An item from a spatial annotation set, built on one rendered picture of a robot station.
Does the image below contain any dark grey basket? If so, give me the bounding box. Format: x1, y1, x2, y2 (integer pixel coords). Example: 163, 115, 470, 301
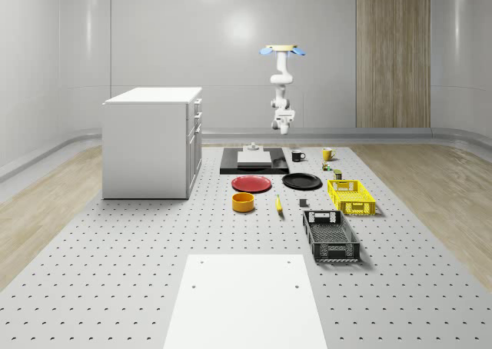
301, 209, 362, 264

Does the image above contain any white cabinet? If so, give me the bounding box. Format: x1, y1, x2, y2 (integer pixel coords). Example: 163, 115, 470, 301
101, 86, 204, 201

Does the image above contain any black plate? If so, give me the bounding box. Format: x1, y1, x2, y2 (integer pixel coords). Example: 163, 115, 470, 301
281, 172, 324, 191

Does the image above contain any white board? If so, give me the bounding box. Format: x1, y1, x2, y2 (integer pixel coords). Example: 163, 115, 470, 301
162, 253, 329, 349

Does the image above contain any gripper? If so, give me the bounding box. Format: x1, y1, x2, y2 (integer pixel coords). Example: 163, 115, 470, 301
274, 108, 297, 125

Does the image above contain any yellow basket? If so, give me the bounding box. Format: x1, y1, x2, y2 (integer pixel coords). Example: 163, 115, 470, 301
327, 178, 377, 216

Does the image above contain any yellow bowl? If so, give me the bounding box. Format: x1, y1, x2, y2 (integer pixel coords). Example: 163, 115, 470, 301
231, 191, 256, 214

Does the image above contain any black stove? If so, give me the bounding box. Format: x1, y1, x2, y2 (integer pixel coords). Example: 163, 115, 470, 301
219, 142, 291, 175

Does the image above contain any red plate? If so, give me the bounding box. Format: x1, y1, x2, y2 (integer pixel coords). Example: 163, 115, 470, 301
231, 174, 273, 194

